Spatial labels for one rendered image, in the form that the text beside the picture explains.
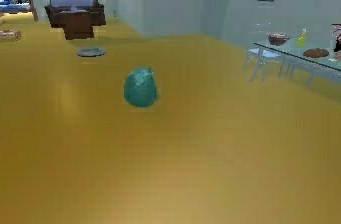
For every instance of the yellow green bottle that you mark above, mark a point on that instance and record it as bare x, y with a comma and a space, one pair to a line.
301, 39

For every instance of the dark brown armchair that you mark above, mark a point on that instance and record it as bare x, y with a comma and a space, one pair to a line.
76, 18

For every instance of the glass dining table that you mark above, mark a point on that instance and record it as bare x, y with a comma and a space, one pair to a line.
324, 66

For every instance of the brown round bread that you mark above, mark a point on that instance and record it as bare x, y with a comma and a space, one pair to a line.
316, 53

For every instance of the dark brown bowl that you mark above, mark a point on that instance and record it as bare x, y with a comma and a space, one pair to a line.
277, 39

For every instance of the teal round bag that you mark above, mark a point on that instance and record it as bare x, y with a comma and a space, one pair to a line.
140, 90

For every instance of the blue bed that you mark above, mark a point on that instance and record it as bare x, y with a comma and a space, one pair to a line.
11, 6

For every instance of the grey round flat disc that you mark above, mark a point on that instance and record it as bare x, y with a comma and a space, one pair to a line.
91, 51

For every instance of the pale blue chair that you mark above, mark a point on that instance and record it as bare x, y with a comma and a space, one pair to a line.
264, 56

